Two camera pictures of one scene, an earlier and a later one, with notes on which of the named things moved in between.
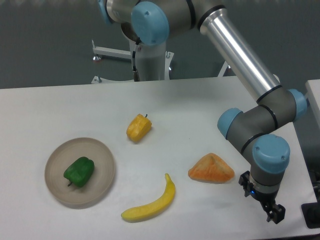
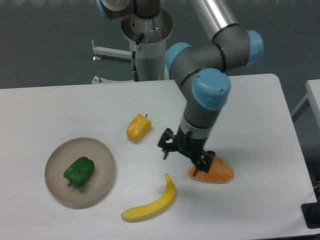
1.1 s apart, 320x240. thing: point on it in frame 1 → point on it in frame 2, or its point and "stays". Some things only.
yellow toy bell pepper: x=138 y=127 stays
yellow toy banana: x=154 y=209 stays
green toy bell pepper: x=80 y=171 stays
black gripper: x=275 y=212 → x=192 y=148
